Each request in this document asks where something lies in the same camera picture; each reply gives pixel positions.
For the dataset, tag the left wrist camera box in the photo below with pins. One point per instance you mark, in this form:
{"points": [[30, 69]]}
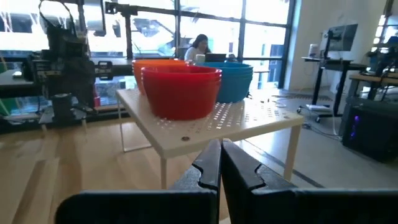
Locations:
{"points": [[62, 37]]}

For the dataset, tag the black background robot arm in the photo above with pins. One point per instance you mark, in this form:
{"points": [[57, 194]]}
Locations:
{"points": [[384, 59]]}

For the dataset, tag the black computer monitor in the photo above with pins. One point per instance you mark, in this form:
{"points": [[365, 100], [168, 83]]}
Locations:
{"points": [[342, 37]]}

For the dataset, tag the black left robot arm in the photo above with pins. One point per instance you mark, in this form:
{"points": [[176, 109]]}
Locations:
{"points": [[62, 109]]}

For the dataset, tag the person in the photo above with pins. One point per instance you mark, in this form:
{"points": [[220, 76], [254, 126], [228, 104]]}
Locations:
{"points": [[199, 46]]}

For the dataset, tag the white power strip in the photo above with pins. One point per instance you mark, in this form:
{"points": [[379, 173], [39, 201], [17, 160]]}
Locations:
{"points": [[317, 108]]}

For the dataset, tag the black standing desk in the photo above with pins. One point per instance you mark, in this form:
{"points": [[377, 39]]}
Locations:
{"points": [[339, 65]]}

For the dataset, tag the orange plastic mini bowl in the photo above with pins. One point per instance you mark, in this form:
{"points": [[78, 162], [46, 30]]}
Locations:
{"points": [[136, 66], [137, 70], [140, 82], [161, 62]]}

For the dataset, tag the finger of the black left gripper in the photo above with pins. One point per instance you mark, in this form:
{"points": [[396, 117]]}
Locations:
{"points": [[87, 77], [71, 77]]}

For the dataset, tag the blue plastic mini bowl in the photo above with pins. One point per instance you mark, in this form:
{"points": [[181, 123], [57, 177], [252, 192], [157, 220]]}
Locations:
{"points": [[236, 91], [245, 72], [233, 66], [245, 76]]}

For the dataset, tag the white mug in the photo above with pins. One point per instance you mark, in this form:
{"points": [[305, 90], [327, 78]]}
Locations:
{"points": [[200, 58]]}

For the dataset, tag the black laptop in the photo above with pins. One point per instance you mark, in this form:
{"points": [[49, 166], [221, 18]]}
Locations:
{"points": [[215, 57]]}

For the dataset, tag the red plastic mini bowl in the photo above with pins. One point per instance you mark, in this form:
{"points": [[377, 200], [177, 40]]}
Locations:
{"points": [[214, 82], [214, 79], [180, 99], [180, 70]]}

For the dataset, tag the black computer tower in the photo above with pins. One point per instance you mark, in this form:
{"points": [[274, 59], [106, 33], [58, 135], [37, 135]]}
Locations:
{"points": [[370, 130]]}

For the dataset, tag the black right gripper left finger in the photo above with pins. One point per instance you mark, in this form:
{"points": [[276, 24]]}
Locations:
{"points": [[186, 205]]}

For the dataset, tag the light wooden desk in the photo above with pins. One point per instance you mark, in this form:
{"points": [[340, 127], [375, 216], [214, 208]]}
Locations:
{"points": [[373, 79]]}

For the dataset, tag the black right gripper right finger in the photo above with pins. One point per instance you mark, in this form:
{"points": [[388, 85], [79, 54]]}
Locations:
{"points": [[267, 205]]}

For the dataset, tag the white perforated metal shelf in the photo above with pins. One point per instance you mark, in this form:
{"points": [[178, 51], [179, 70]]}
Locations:
{"points": [[224, 127]]}

